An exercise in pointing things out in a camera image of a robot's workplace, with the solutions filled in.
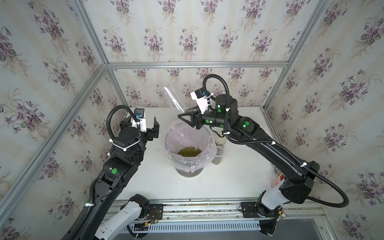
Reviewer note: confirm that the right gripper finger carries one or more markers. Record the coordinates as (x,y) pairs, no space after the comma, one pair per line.
(188,119)
(189,113)

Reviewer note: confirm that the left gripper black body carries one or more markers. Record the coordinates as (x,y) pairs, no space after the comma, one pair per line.
(149,133)

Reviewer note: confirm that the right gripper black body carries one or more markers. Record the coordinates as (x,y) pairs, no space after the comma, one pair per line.
(209,119)

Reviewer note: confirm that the clear jar with mung beans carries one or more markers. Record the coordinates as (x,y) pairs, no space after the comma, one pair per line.
(173,100)

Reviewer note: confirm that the jar with beige lid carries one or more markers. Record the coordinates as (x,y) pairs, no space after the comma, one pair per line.
(220,141)

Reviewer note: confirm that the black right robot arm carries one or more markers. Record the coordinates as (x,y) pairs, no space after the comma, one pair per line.
(298,181)

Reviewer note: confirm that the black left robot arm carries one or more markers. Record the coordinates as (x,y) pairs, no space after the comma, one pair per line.
(127,154)

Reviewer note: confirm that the mung beans in bin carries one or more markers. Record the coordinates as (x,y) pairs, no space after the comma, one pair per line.
(189,152)

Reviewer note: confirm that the mesh bin with plastic bag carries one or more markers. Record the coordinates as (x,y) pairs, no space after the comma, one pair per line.
(180,135)

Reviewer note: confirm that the open clear jar middle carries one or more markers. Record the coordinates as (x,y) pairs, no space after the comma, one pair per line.
(218,158)

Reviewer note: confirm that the pink pen holder cup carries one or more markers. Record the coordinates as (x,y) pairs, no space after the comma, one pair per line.
(277,181)

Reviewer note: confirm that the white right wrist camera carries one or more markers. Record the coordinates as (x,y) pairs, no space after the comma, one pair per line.
(202,99)

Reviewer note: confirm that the aluminium frame crossbar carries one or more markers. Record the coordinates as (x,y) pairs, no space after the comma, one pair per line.
(192,65)

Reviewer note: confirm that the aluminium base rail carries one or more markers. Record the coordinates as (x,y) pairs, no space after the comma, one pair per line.
(216,215)

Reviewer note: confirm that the aluminium frame post left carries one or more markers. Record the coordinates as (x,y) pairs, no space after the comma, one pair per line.
(101,55)

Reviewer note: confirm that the aluminium frame post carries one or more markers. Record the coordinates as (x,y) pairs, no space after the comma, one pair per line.
(303,39)
(101,55)

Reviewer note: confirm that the aluminium frame post right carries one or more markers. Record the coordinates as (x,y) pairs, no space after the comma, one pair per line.
(303,39)

